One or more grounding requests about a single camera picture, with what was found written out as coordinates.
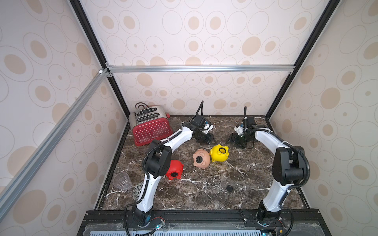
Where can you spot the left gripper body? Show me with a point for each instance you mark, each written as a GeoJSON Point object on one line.
{"type": "Point", "coordinates": [203, 138]}

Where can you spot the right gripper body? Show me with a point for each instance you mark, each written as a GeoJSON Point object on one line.
{"type": "Point", "coordinates": [241, 140]}

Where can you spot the pink piggy bank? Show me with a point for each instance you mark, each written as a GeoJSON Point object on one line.
{"type": "Point", "coordinates": [206, 156]}

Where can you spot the yellow piggy bank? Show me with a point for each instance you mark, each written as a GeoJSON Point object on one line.
{"type": "Point", "coordinates": [219, 153]}

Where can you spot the red piggy bank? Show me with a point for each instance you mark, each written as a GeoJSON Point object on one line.
{"type": "Point", "coordinates": [175, 166]}

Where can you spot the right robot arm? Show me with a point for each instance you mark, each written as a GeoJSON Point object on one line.
{"type": "Point", "coordinates": [290, 168]}

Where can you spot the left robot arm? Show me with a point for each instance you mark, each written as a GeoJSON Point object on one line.
{"type": "Point", "coordinates": [158, 159]}

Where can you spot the red metal toaster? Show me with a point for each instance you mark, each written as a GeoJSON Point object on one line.
{"type": "Point", "coordinates": [149, 123]}

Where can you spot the speckled stone egg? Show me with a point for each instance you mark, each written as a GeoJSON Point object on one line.
{"type": "Point", "coordinates": [137, 191]}

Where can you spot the clear glass cup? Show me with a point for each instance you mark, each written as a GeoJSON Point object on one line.
{"type": "Point", "coordinates": [122, 181]}

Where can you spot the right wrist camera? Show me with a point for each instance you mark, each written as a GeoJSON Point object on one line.
{"type": "Point", "coordinates": [239, 130]}

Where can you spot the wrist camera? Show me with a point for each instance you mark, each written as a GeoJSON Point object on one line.
{"type": "Point", "coordinates": [207, 127]}
{"type": "Point", "coordinates": [239, 130]}

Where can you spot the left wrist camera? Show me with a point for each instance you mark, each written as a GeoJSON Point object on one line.
{"type": "Point", "coordinates": [207, 127]}

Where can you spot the horizontal aluminium rail back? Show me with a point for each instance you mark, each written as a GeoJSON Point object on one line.
{"type": "Point", "coordinates": [200, 68]}

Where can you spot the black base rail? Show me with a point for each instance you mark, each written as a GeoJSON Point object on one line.
{"type": "Point", "coordinates": [242, 222]}

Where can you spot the diagonal aluminium rail left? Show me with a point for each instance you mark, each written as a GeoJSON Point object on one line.
{"type": "Point", "coordinates": [18, 184]}

